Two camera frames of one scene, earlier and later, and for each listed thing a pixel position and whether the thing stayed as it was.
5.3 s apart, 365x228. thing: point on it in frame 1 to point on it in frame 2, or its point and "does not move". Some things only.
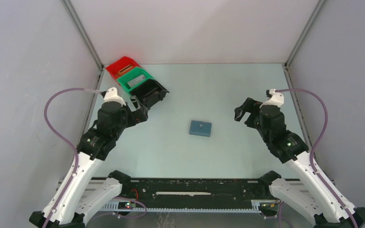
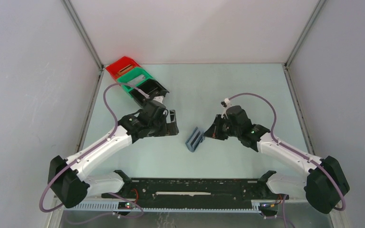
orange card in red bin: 124,69 does not move
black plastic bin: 149,92 does not move
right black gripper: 250,105 to 214,131
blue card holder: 200,128 to 195,139
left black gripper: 136,116 to 168,128
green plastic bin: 123,80 does not move
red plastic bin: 121,66 does not move
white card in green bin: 138,79 does not move
